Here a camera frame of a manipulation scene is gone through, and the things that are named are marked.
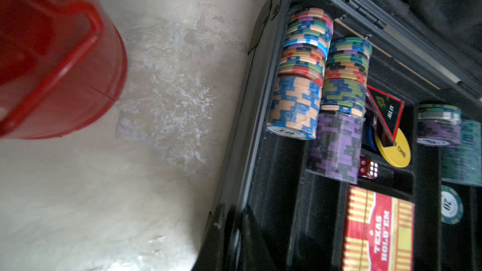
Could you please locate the loose green white chip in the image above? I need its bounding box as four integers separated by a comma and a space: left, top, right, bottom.
441, 185, 464, 225

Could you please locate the grey plastic poker case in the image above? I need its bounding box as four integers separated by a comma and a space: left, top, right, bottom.
194, 0, 481, 270

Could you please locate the red Texas Holdem card box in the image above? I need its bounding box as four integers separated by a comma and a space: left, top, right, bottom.
341, 186, 415, 270

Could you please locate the red die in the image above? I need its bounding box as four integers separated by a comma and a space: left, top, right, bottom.
358, 158, 379, 179

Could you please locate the red pencil cup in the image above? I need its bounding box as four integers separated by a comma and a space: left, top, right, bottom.
1, 0, 128, 139

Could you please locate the black red dealer card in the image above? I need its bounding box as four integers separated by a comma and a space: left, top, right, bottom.
367, 85, 405, 147

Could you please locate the mixed colour chip stack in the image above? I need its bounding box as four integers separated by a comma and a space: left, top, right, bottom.
266, 8, 333, 141

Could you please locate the yellow big blind button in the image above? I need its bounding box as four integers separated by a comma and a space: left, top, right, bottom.
375, 128, 411, 168

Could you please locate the teal chip stack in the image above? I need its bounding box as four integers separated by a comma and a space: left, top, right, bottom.
439, 120, 481, 187

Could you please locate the green purple short chip stack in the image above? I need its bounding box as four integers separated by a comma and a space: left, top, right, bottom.
417, 104, 461, 147

